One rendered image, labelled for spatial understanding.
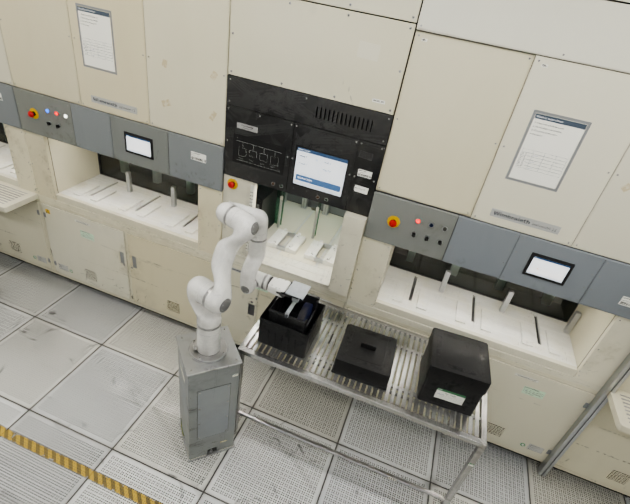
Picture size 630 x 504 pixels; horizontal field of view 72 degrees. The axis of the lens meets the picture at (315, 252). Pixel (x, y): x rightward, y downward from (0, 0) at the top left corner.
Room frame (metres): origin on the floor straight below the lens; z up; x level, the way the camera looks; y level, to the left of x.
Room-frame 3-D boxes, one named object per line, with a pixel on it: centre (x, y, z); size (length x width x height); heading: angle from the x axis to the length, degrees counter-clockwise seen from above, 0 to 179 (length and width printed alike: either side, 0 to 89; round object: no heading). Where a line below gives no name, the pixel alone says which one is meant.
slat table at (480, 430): (1.71, -0.39, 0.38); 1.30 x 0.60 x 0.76; 76
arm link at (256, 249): (1.78, 0.30, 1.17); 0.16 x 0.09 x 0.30; 166
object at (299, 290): (1.75, 0.05, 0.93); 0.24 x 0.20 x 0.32; 165
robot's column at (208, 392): (1.54, 0.45, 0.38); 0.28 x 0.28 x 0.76; 31
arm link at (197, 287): (1.56, 0.48, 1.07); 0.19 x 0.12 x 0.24; 60
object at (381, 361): (1.65, -0.37, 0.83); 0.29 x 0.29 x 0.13; 79
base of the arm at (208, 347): (1.54, 0.45, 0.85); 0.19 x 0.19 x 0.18
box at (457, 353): (1.58, -0.80, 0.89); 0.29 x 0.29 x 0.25; 80
